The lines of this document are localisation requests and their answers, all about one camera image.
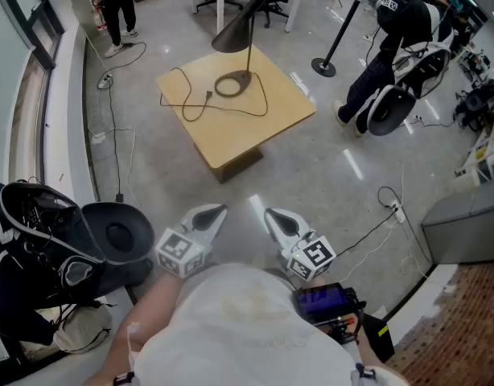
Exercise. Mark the white power strip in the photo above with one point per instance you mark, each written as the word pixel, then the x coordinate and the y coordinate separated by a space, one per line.
pixel 105 81
pixel 398 211

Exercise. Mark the person's white shirt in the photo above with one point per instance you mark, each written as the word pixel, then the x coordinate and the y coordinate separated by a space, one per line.
pixel 239 336

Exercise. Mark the low white shelf unit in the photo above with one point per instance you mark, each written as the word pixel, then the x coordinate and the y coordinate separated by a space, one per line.
pixel 484 159

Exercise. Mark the white grey open backpack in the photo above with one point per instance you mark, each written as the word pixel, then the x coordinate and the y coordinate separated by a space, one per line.
pixel 392 111

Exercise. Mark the person's left forearm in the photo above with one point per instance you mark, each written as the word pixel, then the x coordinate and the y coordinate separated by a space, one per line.
pixel 150 316

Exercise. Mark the person's right forearm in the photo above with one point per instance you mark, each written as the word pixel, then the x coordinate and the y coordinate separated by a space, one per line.
pixel 316 282

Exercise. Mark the clear water bottle red label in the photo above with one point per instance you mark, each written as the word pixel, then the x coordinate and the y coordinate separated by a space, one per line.
pixel 98 16

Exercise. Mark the dark framed window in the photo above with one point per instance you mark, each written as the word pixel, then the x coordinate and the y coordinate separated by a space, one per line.
pixel 9 54

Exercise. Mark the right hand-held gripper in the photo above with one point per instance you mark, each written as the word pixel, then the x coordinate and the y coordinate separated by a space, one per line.
pixel 311 257

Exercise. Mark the grey sofa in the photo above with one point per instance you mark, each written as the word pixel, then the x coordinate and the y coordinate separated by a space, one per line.
pixel 464 231

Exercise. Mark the black box yellow label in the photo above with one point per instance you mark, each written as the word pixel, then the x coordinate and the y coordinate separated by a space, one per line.
pixel 379 336

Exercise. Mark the black desk lamp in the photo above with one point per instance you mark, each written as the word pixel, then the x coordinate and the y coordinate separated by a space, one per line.
pixel 235 34

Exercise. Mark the black chest-mounted screen device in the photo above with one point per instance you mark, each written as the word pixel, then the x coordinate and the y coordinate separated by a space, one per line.
pixel 323 302

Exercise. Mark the black backpack with grey trim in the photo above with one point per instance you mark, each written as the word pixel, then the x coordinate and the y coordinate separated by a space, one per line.
pixel 118 235

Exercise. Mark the low wooden side table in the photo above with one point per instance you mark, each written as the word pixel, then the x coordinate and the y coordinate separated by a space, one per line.
pixel 239 139

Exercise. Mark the black pole stand round base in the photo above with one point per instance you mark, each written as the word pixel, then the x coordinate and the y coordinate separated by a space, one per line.
pixel 323 66

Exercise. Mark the beige cloth bag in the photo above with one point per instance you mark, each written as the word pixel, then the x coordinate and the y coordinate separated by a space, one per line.
pixel 82 330

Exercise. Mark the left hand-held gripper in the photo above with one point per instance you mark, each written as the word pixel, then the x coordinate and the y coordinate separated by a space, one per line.
pixel 182 255

